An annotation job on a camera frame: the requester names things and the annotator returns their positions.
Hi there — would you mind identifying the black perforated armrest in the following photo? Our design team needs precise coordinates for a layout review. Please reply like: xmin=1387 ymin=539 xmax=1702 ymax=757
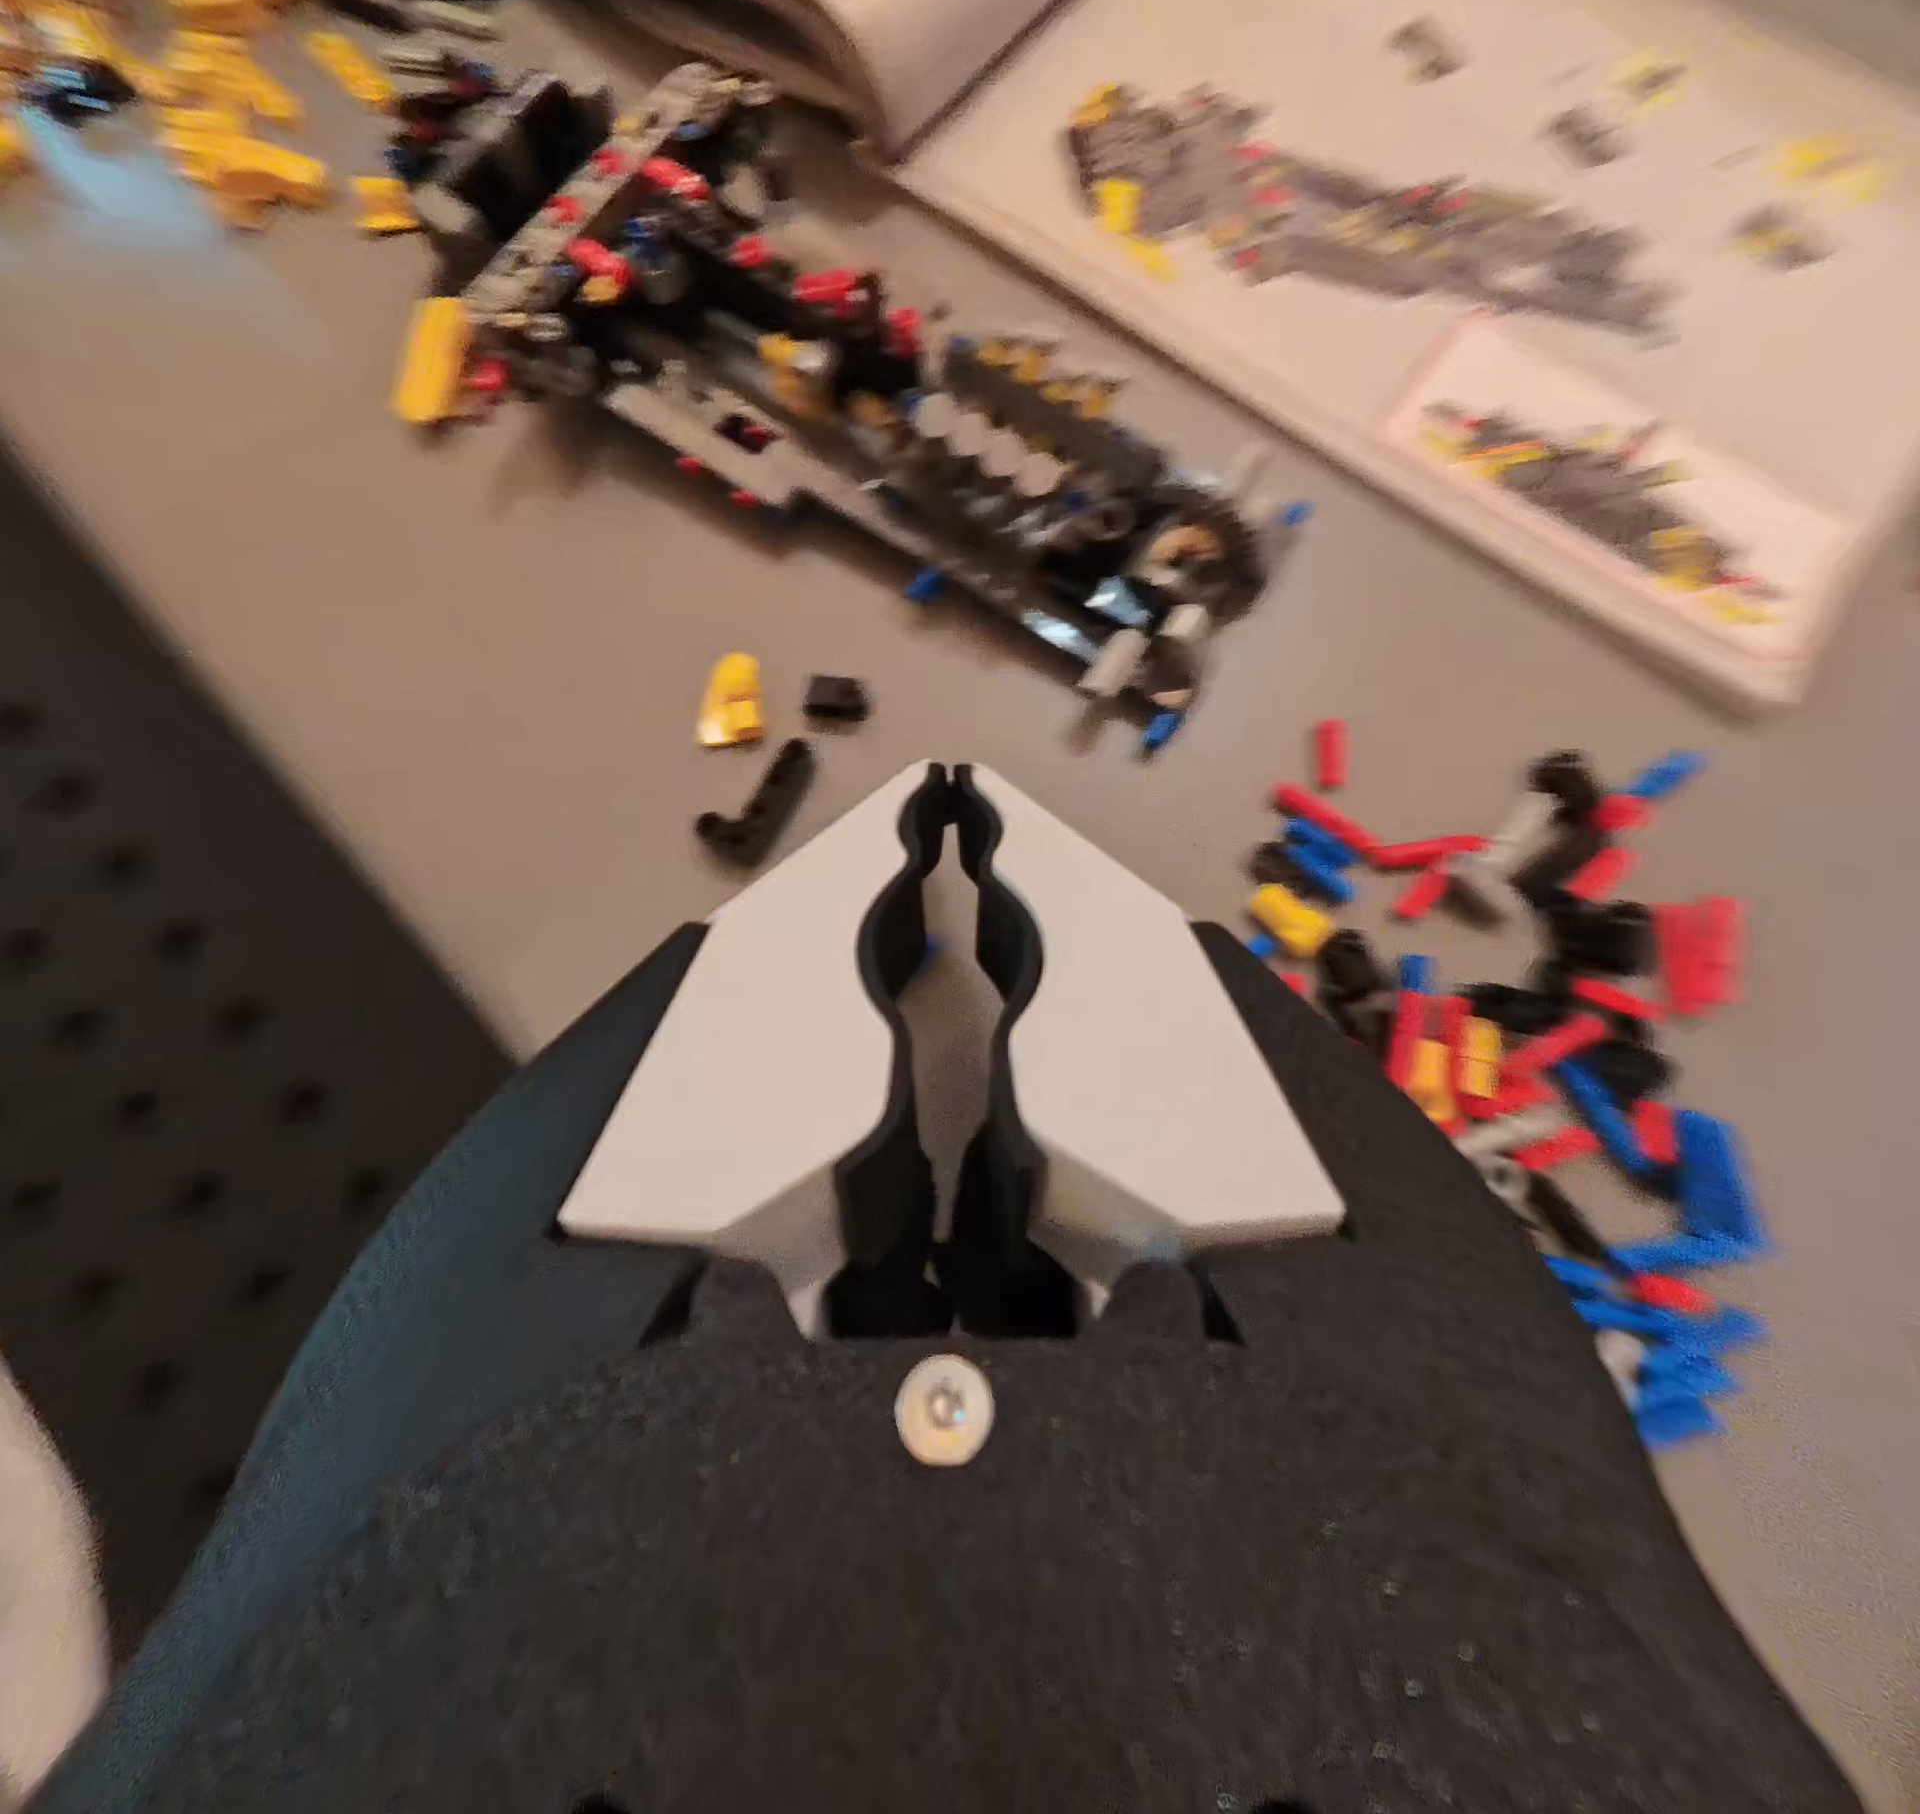
xmin=0 ymin=448 xmax=511 ymax=1622

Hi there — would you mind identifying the pile of red blue lego pins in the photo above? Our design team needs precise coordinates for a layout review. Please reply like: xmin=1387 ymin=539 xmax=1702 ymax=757
xmin=1244 ymin=718 xmax=1771 ymax=1456

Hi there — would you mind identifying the small yellow lego piece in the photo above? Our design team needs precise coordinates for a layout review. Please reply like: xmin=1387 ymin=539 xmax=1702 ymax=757
xmin=695 ymin=649 xmax=768 ymax=747

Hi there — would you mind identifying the yellow and black lego arc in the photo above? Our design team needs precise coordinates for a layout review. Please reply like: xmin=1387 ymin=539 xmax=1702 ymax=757
xmin=391 ymin=295 xmax=475 ymax=423

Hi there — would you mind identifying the white instruction booklet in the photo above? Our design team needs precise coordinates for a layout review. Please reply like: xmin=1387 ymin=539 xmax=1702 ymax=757
xmin=449 ymin=0 xmax=1920 ymax=713

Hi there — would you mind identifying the pile of yellow lego pieces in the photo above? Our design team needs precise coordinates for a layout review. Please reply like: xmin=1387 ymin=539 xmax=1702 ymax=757
xmin=0 ymin=0 xmax=426 ymax=233

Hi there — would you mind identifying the grey black lego chassis assembly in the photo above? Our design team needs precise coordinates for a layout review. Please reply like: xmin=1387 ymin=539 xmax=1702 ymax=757
xmin=391 ymin=62 xmax=1314 ymax=757

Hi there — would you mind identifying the black lego angle beam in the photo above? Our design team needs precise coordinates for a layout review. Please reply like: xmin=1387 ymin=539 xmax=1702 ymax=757
xmin=693 ymin=737 xmax=820 ymax=863

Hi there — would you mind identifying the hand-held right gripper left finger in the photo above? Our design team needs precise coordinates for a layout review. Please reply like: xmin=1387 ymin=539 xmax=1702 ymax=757
xmin=558 ymin=759 xmax=950 ymax=1336

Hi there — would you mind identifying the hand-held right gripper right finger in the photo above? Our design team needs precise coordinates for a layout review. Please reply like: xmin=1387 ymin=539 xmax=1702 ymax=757
xmin=951 ymin=759 xmax=1347 ymax=1305

